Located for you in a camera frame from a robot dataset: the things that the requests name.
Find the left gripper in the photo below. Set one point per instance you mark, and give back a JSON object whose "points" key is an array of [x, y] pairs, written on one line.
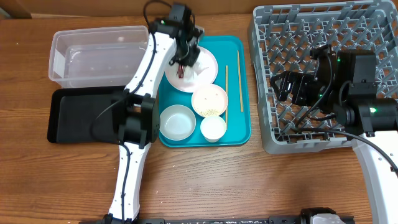
{"points": [[189, 60]]}

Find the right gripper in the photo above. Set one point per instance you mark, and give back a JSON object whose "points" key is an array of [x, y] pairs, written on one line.
{"points": [[301, 83]]}

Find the red snack wrapper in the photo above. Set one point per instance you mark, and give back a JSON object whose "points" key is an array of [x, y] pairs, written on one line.
{"points": [[181, 71]]}

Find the white round plate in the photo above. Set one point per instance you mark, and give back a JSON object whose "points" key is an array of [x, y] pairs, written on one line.
{"points": [[207, 77]]}

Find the white cup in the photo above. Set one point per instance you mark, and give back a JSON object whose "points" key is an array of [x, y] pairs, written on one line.
{"points": [[213, 128]]}

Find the white napkin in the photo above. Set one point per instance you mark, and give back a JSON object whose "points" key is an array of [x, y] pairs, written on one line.
{"points": [[191, 73]]}

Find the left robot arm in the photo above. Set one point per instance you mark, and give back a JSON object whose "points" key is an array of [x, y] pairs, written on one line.
{"points": [[136, 114]]}

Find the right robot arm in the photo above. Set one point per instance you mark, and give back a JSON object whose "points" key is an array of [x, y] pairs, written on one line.
{"points": [[344, 85]]}

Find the grey dishwasher rack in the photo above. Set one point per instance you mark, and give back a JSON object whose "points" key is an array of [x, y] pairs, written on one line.
{"points": [[281, 37]]}

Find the teal serving tray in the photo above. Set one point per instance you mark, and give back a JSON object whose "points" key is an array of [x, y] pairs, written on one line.
{"points": [[224, 48]]}

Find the grey-white empty bowl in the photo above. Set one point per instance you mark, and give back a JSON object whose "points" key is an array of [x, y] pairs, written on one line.
{"points": [[177, 122]]}

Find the clear plastic bin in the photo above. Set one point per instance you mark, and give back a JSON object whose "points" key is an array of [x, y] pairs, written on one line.
{"points": [[105, 56]]}

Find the black plastic tray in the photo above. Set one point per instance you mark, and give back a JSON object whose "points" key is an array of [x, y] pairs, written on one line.
{"points": [[87, 114]]}

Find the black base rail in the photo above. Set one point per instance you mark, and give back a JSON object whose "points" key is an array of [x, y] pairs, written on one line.
{"points": [[306, 216]]}

